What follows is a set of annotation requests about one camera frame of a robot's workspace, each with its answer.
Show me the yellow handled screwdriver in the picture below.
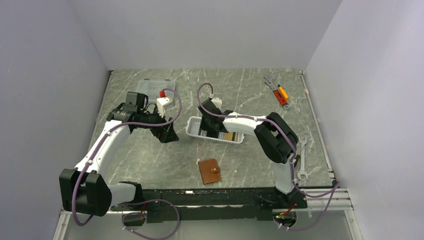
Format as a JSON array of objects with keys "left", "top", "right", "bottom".
[{"left": 277, "top": 84, "right": 289, "bottom": 100}]

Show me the clear plastic organizer box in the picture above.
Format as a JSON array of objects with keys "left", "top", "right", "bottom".
[{"left": 135, "top": 78, "right": 176, "bottom": 103}]

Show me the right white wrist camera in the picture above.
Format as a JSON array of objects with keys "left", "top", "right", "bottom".
[{"left": 211, "top": 97, "right": 222, "bottom": 109}]

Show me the gold credit card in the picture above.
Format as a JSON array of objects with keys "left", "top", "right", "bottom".
[{"left": 224, "top": 132, "right": 244, "bottom": 143}]

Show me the brown leather card holder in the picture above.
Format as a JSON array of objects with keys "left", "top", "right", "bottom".
[{"left": 197, "top": 158, "right": 222, "bottom": 185}]

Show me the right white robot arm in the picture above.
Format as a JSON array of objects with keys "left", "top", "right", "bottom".
[{"left": 198, "top": 99, "right": 299, "bottom": 208}]

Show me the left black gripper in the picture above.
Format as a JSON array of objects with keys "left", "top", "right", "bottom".
[{"left": 137, "top": 104, "right": 179, "bottom": 143}]

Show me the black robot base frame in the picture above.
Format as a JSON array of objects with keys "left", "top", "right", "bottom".
[{"left": 111, "top": 186, "right": 309, "bottom": 223}]

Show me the silver open-end wrench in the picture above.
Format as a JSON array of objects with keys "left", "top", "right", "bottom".
[{"left": 297, "top": 136, "right": 308, "bottom": 181}]

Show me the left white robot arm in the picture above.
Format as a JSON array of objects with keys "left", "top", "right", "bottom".
[{"left": 59, "top": 88, "right": 179, "bottom": 217}]

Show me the red adjustable wrench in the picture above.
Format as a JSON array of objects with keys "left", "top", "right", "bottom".
[{"left": 273, "top": 90, "right": 290, "bottom": 110}]

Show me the white plastic basket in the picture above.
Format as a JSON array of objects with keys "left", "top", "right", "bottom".
[{"left": 185, "top": 116, "right": 245, "bottom": 144}]

